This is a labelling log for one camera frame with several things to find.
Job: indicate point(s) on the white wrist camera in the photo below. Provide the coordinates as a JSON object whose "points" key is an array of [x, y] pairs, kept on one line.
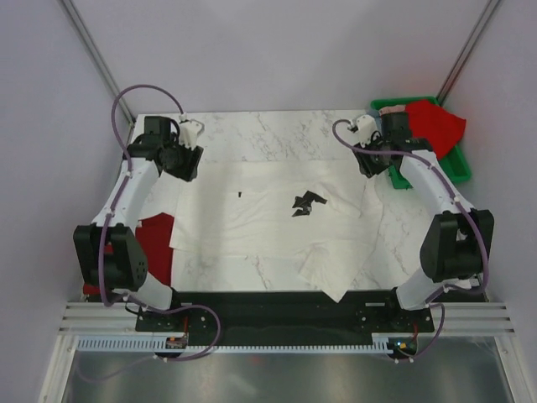
{"points": [[364, 127], [190, 131]]}

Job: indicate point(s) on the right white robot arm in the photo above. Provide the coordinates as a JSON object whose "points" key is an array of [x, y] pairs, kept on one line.
{"points": [[457, 244]]}

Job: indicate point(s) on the red t shirt in bin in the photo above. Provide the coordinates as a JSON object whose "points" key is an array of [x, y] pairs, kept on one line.
{"points": [[443, 130]]}

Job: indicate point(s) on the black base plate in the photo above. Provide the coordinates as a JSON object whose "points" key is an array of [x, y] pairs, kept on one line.
{"points": [[370, 310]]}

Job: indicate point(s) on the white t shirt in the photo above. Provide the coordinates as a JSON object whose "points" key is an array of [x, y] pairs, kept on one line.
{"points": [[315, 224]]}

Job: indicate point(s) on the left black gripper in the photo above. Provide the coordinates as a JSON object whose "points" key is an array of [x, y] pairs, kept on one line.
{"points": [[189, 171]]}

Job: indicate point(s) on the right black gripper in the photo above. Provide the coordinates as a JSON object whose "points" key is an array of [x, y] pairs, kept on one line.
{"points": [[366, 166]]}

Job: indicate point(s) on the folded red t shirt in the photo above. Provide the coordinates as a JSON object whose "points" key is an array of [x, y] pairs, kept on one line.
{"points": [[155, 247]]}

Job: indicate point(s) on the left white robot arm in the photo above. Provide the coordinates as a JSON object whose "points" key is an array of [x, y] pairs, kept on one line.
{"points": [[140, 170]]}

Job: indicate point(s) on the aluminium frame rail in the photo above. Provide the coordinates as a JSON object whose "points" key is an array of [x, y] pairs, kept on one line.
{"points": [[472, 319]]}

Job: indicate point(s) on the green plastic bin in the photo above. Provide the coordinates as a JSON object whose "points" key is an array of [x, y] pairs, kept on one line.
{"points": [[454, 164]]}

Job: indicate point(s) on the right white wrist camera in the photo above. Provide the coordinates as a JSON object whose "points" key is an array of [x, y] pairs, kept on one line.
{"points": [[364, 127]]}

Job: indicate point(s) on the pink t shirt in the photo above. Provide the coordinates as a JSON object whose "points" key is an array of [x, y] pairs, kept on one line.
{"points": [[384, 111]]}

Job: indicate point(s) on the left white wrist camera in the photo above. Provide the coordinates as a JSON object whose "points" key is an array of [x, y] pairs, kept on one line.
{"points": [[190, 131]]}

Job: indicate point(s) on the white slotted cable duct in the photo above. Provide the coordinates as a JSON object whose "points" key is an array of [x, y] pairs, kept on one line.
{"points": [[162, 344]]}

